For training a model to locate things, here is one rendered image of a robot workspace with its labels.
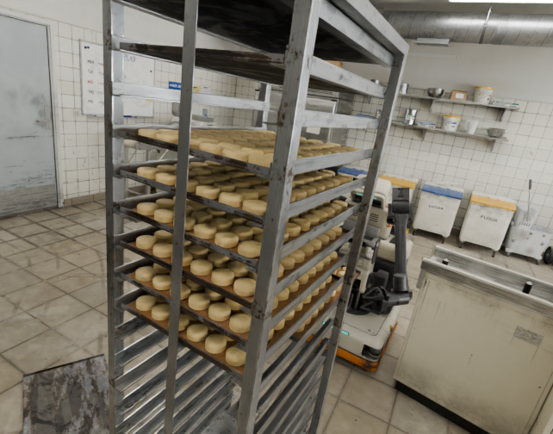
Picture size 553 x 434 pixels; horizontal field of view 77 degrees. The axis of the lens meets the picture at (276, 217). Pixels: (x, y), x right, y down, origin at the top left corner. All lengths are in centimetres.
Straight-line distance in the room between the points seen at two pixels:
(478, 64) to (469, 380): 466
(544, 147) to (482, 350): 426
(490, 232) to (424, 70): 258
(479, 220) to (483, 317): 345
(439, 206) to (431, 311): 339
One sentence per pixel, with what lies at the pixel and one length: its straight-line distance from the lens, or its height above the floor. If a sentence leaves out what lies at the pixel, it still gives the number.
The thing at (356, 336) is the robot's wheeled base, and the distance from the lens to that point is 243.
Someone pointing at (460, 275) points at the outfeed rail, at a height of 88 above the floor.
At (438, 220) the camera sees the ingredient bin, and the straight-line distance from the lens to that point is 551.
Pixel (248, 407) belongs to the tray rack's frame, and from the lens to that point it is 84.
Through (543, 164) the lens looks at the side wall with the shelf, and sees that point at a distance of 611.
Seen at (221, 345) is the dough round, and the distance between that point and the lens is 87.
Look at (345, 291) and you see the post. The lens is 129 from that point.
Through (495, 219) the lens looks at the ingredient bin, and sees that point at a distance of 549.
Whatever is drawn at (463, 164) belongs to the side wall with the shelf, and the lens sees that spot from 603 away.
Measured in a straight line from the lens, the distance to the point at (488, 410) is 241.
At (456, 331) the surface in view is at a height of 57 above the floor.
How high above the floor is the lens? 161
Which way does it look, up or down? 18 degrees down
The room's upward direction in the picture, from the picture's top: 8 degrees clockwise
